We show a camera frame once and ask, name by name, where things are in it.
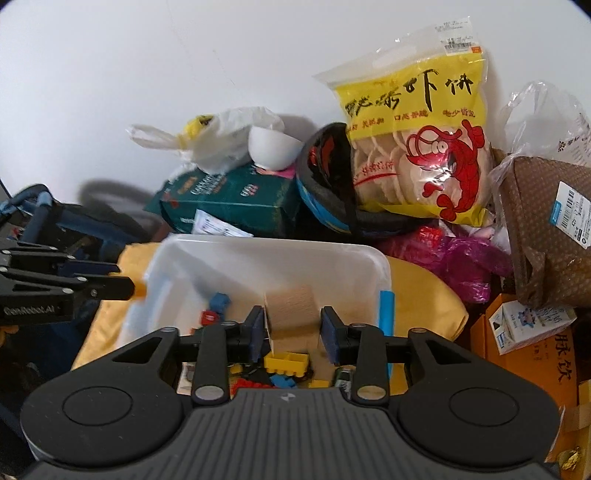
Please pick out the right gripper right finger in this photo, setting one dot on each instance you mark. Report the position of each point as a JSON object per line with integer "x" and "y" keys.
{"x": 362, "y": 346}

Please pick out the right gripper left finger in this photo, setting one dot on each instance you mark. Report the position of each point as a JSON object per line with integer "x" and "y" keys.
{"x": 216, "y": 347}

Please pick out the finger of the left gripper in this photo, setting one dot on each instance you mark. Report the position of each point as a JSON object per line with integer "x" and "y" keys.
{"x": 104, "y": 287}
{"x": 84, "y": 268}

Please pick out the small race car toy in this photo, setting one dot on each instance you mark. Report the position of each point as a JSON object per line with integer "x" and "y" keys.
{"x": 343, "y": 379}

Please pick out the orange block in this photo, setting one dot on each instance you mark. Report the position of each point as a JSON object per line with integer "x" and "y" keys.
{"x": 140, "y": 290}

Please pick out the light blue block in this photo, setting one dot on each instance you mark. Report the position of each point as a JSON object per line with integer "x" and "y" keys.
{"x": 219, "y": 304}

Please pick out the blue black stroller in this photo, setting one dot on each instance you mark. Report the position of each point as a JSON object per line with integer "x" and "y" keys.
{"x": 34, "y": 216}

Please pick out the white plastic bin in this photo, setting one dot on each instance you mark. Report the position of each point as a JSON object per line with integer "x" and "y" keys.
{"x": 186, "y": 271}

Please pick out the yellow cloth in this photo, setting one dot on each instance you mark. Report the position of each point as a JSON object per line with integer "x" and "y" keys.
{"x": 422, "y": 300}

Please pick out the yellow brick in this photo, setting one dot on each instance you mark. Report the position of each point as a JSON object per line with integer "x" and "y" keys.
{"x": 287, "y": 363}

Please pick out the magenta plastic bag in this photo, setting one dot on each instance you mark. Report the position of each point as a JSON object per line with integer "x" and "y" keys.
{"x": 466, "y": 264}

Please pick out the dark green box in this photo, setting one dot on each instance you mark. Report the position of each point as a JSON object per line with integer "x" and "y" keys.
{"x": 262, "y": 205}

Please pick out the white plastic bag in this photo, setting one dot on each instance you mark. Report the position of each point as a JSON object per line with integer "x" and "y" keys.
{"x": 212, "y": 143}

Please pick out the orange cardboard box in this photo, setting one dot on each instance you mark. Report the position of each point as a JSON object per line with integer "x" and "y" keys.
{"x": 550, "y": 363}

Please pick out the black helmet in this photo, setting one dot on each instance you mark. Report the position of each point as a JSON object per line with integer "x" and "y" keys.
{"x": 325, "y": 181}

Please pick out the white bowl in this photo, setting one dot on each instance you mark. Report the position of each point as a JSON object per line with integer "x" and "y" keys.
{"x": 272, "y": 150}

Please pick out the brown dotted paper bag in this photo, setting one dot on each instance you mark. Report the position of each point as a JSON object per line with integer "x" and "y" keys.
{"x": 546, "y": 206}

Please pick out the shrimp cracker bag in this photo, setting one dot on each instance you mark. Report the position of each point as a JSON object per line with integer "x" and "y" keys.
{"x": 415, "y": 119}

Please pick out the clear plastic bag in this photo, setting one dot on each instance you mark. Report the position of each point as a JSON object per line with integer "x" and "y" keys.
{"x": 542, "y": 121}

